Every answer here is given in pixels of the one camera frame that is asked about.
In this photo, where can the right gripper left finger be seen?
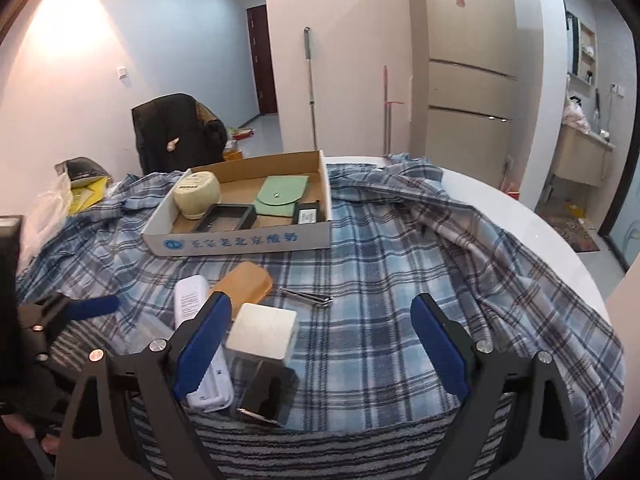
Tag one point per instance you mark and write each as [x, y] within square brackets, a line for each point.
[100, 439]

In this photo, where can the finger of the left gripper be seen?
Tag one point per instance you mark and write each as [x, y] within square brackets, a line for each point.
[79, 310]

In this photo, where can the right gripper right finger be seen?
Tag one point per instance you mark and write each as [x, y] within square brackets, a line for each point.
[541, 439]

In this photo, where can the white rectangular case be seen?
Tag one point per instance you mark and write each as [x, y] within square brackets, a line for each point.
[201, 377]

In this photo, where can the small black glossy box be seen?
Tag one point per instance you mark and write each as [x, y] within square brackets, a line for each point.
[268, 398]

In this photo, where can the white square box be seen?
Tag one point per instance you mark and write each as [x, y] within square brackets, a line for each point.
[263, 333]

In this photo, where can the round cream tin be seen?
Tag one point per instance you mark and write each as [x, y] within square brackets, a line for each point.
[196, 193]

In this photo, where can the black tray with clear lid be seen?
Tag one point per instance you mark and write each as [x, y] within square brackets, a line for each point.
[227, 218]

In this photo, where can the orange translucent soap box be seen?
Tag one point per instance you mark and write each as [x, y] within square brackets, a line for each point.
[247, 282]

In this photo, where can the green leather pouch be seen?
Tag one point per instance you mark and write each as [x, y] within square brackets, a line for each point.
[279, 194]

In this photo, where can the black box with label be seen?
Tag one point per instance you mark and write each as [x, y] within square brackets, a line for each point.
[307, 213]

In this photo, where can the person's left hand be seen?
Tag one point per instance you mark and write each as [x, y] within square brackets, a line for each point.
[16, 424]

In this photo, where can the white plastic bag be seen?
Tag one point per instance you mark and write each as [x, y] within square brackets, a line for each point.
[46, 218]

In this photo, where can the yellow bag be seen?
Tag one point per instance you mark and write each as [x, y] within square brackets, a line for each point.
[87, 192]

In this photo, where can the grey striped towel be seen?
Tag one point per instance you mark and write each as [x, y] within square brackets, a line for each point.
[244, 451]

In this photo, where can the chair with black jacket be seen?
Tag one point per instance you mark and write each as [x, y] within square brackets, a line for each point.
[177, 132]

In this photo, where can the patterned floor mat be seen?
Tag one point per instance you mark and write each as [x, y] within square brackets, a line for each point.
[573, 232]

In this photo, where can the metal nail clipper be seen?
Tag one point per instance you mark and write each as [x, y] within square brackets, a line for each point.
[313, 300]

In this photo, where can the cardboard tray box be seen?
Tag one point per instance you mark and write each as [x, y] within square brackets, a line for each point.
[169, 234]

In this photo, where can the blue plaid cloth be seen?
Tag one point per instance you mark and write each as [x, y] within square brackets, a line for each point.
[395, 235]

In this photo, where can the beige sink cabinet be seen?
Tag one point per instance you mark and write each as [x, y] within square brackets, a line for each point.
[581, 157]

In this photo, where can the dark red door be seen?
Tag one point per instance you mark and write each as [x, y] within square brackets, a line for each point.
[260, 50]

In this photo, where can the red broom stick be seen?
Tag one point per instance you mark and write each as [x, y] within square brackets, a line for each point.
[387, 114]

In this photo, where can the beige refrigerator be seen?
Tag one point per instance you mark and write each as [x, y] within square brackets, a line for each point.
[463, 84]

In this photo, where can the mop with metal handle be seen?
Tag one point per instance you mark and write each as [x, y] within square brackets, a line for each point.
[310, 77]

